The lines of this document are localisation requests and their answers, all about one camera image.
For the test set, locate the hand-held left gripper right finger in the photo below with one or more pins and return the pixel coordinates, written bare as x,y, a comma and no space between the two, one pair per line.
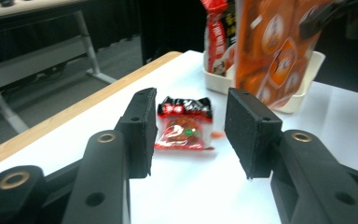
307,180

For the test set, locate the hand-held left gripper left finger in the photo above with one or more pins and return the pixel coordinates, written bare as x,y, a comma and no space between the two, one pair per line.
105,174

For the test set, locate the large orange snack bag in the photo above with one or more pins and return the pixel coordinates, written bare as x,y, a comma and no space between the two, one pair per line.
276,46

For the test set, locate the small red black snack packet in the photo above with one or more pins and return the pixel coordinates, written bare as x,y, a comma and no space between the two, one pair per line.
185,130

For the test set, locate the red and black food packet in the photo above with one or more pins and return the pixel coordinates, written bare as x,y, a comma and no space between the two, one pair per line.
219,37

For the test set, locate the white divided plastic container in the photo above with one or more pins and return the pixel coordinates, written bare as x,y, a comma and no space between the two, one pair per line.
217,84

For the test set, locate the white table sheet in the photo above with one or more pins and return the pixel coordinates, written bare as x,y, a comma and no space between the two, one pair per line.
192,186

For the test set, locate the white metal desk frame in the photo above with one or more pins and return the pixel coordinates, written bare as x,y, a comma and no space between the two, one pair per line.
90,53

